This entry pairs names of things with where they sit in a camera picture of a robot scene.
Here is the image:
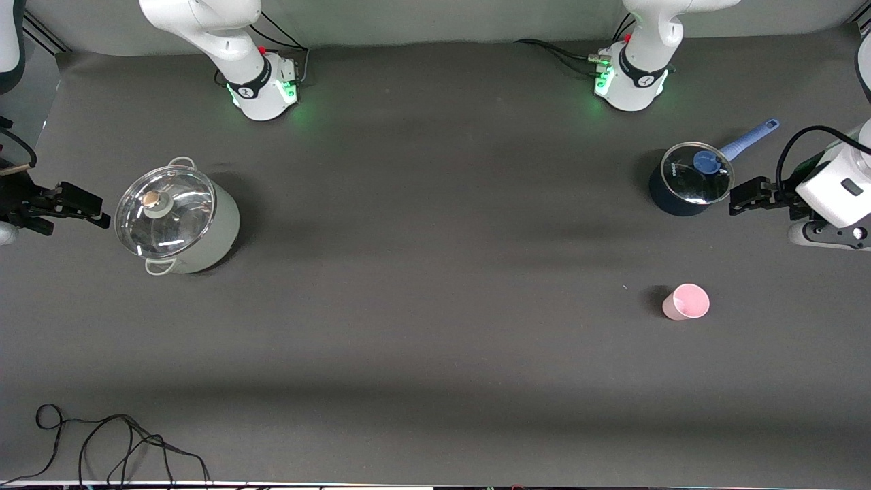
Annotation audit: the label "thin black loose cable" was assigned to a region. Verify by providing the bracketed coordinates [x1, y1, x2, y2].
[0, 404, 212, 486]

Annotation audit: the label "black arm base cables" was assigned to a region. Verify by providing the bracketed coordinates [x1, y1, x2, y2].
[248, 10, 311, 86]
[514, 12, 637, 77]

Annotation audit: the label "black arm wrist cable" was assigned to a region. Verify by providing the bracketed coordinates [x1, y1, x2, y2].
[0, 116, 39, 172]
[776, 125, 871, 199]

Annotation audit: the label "black left arm base cables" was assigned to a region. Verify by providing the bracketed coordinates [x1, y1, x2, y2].
[514, 12, 637, 77]

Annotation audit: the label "dark blue saucepan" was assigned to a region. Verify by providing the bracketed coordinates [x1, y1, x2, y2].
[648, 118, 781, 217]

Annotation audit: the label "glass lid with blue knob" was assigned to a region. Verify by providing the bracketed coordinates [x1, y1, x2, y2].
[660, 142, 736, 206]

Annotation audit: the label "pink plastic cup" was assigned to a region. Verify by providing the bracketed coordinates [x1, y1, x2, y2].
[662, 283, 710, 321]

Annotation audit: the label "black right arm base cables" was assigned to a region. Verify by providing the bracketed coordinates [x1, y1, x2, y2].
[248, 10, 311, 86]

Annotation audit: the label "black left arm wrist cable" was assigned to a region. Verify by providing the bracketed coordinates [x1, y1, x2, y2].
[776, 125, 871, 199]

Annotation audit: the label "dark metal frame rail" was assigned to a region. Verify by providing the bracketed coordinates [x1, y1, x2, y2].
[19, 8, 70, 56]

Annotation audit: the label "black right arm wrist cable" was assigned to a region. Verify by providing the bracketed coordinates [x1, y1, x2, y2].
[0, 116, 39, 172]

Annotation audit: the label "glass lid with grey knob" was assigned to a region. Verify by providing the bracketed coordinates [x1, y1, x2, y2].
[114, 165, 216, 259]

